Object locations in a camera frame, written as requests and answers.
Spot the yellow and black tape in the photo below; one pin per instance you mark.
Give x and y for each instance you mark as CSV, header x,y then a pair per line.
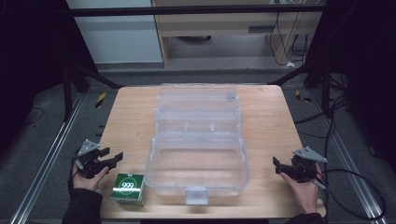
x,y
302,97
100,100

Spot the aluminium floor rail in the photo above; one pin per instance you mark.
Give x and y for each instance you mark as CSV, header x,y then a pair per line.
x,y
351,165
46,158

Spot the black frame bar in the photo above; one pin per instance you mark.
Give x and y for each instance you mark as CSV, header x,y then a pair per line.
x,y
194,11

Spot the wooden desk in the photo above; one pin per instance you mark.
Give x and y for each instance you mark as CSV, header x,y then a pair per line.
x,y
193,31

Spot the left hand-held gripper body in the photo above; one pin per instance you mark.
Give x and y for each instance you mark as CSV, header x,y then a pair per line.
x,y
88,158

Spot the white cabinet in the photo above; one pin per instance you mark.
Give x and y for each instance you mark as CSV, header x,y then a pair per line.
x,y
116,31

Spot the green and white box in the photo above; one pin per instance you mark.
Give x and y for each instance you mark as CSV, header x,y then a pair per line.
x,y
128,188

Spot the black metal stand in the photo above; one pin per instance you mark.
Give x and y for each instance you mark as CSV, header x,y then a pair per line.
x,y
81,84
314,77

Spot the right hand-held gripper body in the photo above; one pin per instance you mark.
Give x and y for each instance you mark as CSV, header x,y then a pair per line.
x,y
304,165

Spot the clear plastic storage box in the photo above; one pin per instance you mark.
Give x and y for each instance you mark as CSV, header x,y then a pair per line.
x,y
198,138

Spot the person's right hand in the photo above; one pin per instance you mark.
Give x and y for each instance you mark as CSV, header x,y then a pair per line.
x,y
303,194

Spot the person's left hand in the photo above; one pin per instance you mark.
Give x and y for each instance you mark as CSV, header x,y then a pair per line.
x,y
88,179

